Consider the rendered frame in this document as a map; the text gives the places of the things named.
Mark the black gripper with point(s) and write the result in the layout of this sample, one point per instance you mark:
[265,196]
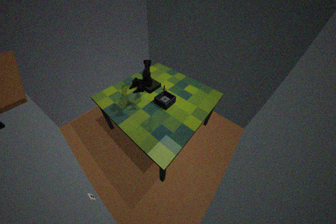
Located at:
[139,88]

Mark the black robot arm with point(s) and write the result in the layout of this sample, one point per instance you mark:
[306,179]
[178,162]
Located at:
[145,74]

